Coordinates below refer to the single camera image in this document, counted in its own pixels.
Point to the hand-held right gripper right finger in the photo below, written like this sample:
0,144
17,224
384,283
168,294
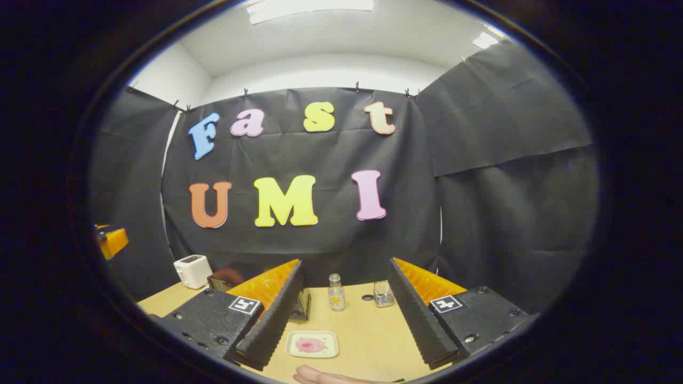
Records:
419,320

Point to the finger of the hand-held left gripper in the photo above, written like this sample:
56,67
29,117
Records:
113,241

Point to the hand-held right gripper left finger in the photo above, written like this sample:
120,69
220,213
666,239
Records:
277,320

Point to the black electric oven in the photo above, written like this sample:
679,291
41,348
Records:
300,309

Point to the cream square plate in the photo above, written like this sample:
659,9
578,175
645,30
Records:
296,346

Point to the round pink food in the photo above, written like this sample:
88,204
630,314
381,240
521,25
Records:
310,345

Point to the small clear glass jar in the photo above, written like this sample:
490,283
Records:
383,294

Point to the small clear glass bottle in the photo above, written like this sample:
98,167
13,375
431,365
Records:
336,296

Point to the white toaster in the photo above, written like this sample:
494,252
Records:
192,270

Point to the black backdrop cloth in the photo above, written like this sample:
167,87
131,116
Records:
480,213

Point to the small ceiling light panel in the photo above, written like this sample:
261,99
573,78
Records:
484,40

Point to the long ceiling light panel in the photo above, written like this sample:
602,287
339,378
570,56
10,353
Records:
309,8

